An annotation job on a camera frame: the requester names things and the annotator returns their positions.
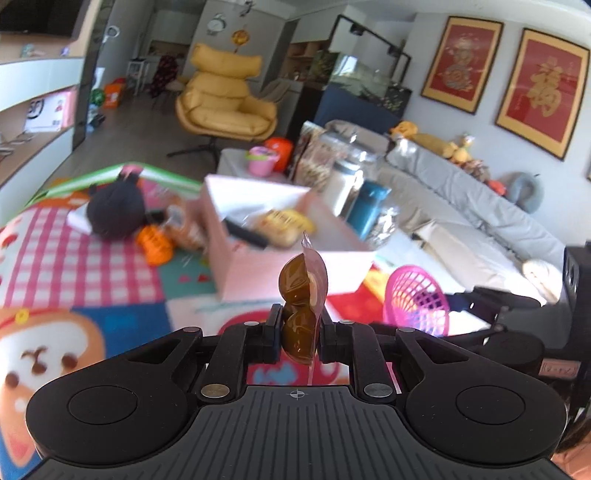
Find pink plastic strainer scoop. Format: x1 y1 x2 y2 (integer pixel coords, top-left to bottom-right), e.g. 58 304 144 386
383 265 450 337

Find red snack packet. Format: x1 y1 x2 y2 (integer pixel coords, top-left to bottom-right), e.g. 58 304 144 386
279 232 329 365

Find black cylindrical handle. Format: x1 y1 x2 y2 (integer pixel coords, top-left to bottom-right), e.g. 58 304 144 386
223 218 270 249

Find packaged small bread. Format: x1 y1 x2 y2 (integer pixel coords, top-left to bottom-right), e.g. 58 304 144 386
253 209 317 248

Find orange pumpkin toy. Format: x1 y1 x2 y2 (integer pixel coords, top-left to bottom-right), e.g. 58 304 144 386
136 225 175 267

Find black plush toy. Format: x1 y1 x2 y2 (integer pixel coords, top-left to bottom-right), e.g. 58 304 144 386
86 172 146 241

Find grey covered sofa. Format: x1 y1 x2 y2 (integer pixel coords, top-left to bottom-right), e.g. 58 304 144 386
326 120 565 304

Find grey neck pillow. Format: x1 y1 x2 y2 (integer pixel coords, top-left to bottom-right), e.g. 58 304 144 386
505 172 545 214

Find pink gift box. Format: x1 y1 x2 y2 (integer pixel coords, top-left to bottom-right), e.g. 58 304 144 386
200 175 374 302

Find small glass jar of nuts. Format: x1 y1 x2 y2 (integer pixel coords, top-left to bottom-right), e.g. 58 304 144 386
365 206 400 251

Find packaged bread in clear bag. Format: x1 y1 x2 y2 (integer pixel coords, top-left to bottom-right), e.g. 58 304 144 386
163 203 206 251

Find teal thermos bottle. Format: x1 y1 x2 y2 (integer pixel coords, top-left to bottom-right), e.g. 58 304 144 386
346 180 391 240

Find colourful cartoon play mat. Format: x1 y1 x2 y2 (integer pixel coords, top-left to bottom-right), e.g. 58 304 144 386
0 161 491 480

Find yellow duck plush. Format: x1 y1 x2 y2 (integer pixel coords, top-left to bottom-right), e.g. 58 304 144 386
389 120 474 166

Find white tumbler bottle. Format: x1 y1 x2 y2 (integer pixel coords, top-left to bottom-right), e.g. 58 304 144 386
322 159 362 216

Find large glass jar with lid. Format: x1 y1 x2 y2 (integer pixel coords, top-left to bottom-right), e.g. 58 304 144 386
291 124 388 192

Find pink toy bucket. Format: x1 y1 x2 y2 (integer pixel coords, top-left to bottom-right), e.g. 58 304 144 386
245 146 280 178

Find yellow leather armchair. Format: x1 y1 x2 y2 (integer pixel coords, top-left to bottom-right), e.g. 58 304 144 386
166 43 277 163

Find glass fish tank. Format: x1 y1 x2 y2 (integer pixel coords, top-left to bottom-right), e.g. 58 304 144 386
308 51 412 117

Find orange shopping bag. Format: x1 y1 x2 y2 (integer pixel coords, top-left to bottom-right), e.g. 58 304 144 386
103 82 125 109

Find white SF courier box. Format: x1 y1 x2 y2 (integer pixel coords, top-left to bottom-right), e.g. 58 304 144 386
24 89 77 133

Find black television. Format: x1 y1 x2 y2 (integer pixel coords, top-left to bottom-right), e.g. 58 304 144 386
0 0 90 39

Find red framed wall picture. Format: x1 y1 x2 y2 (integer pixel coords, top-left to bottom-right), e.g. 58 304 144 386
421 16 504 115

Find white wall shelf unit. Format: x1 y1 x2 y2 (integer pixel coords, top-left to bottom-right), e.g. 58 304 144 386
1 57 84 223

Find white wall clock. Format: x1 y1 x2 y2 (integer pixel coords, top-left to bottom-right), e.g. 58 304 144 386
206 13 228 36

